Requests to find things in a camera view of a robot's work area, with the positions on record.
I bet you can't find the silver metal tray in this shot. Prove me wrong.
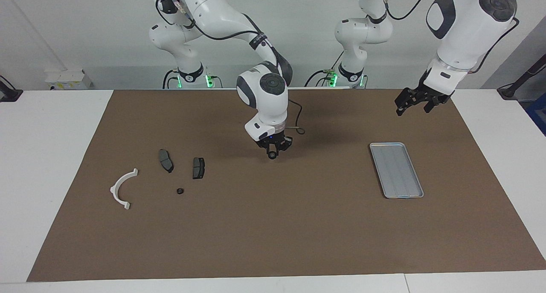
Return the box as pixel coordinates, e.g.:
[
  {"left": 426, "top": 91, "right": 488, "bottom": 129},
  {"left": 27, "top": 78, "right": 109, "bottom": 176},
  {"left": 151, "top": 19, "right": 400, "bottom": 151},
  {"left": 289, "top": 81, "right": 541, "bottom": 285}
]
[{"left": 369, "top": 142, "right": 424, "bottom": 199}]

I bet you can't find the short dark brake pad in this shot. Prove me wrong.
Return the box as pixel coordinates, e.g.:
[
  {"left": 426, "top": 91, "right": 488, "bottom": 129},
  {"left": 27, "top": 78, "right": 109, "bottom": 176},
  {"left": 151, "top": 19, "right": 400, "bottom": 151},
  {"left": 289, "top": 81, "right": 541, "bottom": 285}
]
[{"left": 192, "top": 157, "right": 206, "bottom": 180}]

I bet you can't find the brown table mat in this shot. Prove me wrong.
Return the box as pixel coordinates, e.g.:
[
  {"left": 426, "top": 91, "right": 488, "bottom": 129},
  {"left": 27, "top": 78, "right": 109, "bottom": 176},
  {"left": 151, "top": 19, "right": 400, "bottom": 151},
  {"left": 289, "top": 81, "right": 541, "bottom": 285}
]
[{"left": 26, "top": 89, "right": 546, "bottom": 282}]

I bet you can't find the black angled stand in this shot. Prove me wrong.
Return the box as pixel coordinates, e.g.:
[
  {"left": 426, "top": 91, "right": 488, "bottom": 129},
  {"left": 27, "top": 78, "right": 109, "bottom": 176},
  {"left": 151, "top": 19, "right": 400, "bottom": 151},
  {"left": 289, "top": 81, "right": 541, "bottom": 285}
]
[{"left": 497, "top": 53, "right": 546, "bottom": 101}]

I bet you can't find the long dark brake pad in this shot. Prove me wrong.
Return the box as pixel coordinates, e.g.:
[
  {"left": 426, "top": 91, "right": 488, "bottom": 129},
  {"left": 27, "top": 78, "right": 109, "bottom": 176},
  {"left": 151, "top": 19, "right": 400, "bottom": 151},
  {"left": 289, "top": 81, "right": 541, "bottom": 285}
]
[{"left": 158, "top": 148, "right": 174, "bottom": 174}]

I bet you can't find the blue crate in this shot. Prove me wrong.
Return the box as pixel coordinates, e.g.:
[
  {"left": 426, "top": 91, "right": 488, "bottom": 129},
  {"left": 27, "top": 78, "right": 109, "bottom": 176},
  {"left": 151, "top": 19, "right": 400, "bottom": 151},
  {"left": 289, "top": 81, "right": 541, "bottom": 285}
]
[{"left": 526, "top": 93, "right": 546, "bottom": 137}]

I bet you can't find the white power strip box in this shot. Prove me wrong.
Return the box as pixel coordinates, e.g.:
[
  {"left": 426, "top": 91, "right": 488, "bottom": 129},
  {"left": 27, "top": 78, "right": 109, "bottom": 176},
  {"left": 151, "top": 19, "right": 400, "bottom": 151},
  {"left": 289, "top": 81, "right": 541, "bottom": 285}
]
[{"left": 44, "top": 69, "right": 93, "bottom": 91}]

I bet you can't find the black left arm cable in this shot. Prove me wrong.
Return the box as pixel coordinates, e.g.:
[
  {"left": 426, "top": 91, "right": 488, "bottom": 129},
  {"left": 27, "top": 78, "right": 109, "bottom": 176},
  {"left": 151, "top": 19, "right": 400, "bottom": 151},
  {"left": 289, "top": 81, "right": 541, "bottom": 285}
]
[{"left": 381, "top": 0, "right": 520, "bottom": 75}]

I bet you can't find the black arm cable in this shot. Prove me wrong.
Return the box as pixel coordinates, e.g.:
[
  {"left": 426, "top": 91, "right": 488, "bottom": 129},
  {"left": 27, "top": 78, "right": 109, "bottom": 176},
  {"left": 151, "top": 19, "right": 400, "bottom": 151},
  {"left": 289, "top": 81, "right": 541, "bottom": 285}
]
[
  {"left": 155, "top": 0, "right": 306, "bottom": 136},
  {"left": 381, "top": 0, "right": 520, "bottom": 75}
]

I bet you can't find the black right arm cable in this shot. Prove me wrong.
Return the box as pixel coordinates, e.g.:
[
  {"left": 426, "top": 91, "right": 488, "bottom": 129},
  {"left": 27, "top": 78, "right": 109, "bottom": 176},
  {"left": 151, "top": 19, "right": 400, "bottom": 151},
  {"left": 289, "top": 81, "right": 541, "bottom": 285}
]
[{"left": 155, "top": 0, "right": 306, "bottom": 136}]

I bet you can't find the white semicircular bracket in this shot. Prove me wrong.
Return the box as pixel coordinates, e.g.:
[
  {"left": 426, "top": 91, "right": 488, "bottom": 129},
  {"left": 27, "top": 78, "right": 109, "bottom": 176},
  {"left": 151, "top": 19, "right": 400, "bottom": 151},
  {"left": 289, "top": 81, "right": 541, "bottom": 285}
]
[{"left": 110, "top": 168, "right": 139, "bottom": 211}]

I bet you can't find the black clamp mount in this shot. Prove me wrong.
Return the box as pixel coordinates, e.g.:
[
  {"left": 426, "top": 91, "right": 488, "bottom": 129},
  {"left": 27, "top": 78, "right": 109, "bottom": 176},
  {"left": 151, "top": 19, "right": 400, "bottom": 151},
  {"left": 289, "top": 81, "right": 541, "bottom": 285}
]
[{"left": 0, "top": 74, "right": 23, "bottom": 103}]

